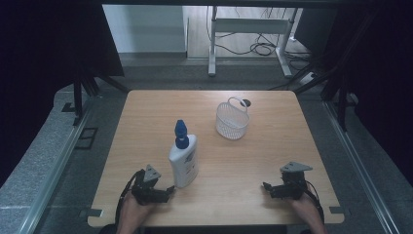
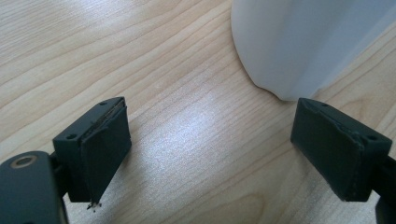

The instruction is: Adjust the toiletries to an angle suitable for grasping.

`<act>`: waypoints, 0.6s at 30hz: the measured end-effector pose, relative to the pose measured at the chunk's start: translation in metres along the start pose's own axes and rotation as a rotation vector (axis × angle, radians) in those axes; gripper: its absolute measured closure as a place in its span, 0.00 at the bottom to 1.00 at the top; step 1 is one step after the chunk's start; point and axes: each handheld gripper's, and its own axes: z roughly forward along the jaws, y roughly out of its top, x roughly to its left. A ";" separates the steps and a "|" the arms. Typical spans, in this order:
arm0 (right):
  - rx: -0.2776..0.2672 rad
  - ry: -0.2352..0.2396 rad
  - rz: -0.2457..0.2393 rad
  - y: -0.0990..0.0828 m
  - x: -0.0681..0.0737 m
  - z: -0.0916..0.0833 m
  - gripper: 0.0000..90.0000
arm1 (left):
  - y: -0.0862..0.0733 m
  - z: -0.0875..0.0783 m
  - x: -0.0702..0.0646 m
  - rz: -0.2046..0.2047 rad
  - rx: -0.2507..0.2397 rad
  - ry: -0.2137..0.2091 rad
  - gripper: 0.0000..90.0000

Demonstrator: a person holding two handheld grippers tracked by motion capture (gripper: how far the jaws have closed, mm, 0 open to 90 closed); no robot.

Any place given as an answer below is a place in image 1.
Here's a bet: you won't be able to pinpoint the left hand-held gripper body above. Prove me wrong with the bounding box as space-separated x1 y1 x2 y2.
131 164 168 206

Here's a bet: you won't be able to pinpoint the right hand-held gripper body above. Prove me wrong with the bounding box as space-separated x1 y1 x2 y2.
271 161 315 201

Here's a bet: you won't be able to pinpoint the person's left hand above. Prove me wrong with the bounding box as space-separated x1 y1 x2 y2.
119 192 156 228

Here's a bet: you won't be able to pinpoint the person's right hand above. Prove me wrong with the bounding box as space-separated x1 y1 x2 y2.
287 192 323 225

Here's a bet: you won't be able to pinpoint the white bottle with blue pump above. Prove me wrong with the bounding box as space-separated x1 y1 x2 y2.
168 119 200 189

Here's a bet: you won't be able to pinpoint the black metal stand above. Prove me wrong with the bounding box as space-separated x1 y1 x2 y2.
268 61 359 133
71 62 131 127

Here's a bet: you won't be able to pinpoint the white power strip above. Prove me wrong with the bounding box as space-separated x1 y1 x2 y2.
299 72 318 86

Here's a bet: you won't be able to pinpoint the black curtain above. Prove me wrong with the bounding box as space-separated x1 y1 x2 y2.
0 3 125 188
294 5 413 188

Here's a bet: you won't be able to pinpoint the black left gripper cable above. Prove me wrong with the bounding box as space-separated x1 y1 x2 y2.
114 170 146 228

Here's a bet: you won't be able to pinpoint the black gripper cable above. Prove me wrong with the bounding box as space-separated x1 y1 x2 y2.
304 180 326 225
114 170 146 228

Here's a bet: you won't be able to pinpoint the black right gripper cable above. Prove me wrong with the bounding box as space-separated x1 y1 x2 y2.
304 180 326 225

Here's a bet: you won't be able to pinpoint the aluminium rail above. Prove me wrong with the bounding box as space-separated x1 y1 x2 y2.
18 97 96 234
322 99 402 234

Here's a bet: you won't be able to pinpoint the white mesh basket with handle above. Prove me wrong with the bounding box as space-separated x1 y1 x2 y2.
215 97 251 141

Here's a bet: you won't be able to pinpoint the black floor cables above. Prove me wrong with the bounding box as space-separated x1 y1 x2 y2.
206 6 313 71

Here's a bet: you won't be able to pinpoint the white desk frame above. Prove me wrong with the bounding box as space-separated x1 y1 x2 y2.
207 5 299 79

